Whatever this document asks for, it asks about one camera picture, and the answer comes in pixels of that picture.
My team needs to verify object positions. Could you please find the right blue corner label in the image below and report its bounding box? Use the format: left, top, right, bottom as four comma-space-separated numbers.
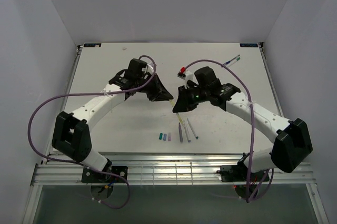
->
240, 43, 258, 48

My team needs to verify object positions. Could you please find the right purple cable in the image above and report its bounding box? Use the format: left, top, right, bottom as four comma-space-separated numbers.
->
183, 59, 274, 203

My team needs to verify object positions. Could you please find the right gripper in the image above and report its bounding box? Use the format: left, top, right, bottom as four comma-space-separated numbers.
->
172, 84, 209, 114

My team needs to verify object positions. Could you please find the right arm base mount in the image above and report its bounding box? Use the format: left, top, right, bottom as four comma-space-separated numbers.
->
216, 165, 265, 183

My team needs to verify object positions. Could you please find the lavender capped white marker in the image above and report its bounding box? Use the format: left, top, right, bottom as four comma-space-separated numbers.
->
183, 121, 191, 142

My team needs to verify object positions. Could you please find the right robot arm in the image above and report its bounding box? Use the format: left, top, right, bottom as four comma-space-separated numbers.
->
173, 66, 313, 181

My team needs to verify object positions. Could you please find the purple marker pen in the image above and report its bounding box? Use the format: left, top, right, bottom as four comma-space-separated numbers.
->
179, 123, 183, 143

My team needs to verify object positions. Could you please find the purple cable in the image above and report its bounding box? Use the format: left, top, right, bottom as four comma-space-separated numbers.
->
183, 59, 274, 203
27, 55, 157, 210

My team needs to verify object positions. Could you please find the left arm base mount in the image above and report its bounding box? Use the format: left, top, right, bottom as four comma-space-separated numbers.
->
81, 166, 128, 184

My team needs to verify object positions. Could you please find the yellow highlighter pen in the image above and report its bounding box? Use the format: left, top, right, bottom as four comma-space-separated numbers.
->
170, 99, 185, 125

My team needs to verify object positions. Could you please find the left blue corner label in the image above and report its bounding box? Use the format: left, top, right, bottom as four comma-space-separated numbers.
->
83, 43, 102, 48

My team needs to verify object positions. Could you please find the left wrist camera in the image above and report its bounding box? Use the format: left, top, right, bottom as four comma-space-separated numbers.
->
146, 63, 154, 74

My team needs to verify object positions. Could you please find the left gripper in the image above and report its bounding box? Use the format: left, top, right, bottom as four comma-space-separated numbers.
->
136, 73, 173, 101

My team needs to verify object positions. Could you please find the teal white marker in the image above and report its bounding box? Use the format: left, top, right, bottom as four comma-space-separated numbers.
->
187, 118, 199, 139

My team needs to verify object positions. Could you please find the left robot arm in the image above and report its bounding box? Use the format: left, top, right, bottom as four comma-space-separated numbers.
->
52, 58, 173, 182

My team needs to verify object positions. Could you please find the blue corner label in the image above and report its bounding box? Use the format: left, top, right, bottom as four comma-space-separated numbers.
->
240, 43, 258, 48
83, 43, 102, 48

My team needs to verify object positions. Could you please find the aluminium frame rail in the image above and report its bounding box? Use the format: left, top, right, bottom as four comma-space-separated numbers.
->
30, 152, 316, 187

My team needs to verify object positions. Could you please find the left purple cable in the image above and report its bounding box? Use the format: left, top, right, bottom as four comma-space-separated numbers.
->
27, 55, 157, 210

